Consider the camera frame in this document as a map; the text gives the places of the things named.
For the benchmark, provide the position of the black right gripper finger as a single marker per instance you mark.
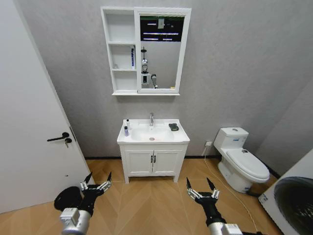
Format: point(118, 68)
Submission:
point(193, 192)
point(215, 193)

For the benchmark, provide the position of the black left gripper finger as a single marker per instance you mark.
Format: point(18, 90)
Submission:
point(105, 184)
point(85, 184)

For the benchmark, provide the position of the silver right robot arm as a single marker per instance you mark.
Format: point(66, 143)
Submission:
point(222, 230)

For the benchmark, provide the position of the white vanity cabinet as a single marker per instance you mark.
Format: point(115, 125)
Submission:
point(139, 162)

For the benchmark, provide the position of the purple shampoo bottle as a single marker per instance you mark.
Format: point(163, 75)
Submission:
point(126, 132)

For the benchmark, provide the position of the white facial cleanser bottle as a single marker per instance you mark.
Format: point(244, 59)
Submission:
point(128, 124)

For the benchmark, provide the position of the white ceramic washbasin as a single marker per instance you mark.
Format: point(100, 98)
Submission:
point(149, 133)

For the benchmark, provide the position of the white toilet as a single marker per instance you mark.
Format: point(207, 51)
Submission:
point(242, 164)

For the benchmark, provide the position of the black door lock with key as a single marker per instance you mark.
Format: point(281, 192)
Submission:
point(68, 141)

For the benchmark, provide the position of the white washing machine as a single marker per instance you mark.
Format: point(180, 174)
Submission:
point(291, 203)

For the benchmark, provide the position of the chrome faucet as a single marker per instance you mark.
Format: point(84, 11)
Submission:
point(151, 120)

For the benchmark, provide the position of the white framed mirror door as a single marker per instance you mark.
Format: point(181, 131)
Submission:
point(160, 61)

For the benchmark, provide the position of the white wall power outlet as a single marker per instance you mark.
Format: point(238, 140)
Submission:
point(208, 143)

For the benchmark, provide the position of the white wall cabinet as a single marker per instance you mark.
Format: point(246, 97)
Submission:
point(121, 54)

